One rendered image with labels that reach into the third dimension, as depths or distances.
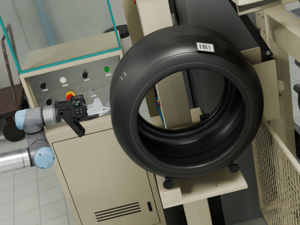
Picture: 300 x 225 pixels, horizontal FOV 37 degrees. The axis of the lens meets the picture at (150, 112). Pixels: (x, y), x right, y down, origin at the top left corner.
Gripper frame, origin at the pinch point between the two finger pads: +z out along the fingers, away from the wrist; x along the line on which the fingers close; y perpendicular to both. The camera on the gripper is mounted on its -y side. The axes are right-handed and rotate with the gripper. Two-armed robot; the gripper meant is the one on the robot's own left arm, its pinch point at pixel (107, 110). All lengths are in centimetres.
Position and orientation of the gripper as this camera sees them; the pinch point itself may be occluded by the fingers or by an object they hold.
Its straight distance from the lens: 176.4
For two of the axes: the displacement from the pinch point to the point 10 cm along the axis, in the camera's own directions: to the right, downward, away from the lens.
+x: -1.1, -4.5, 8.9
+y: -1.2, -8.8, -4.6
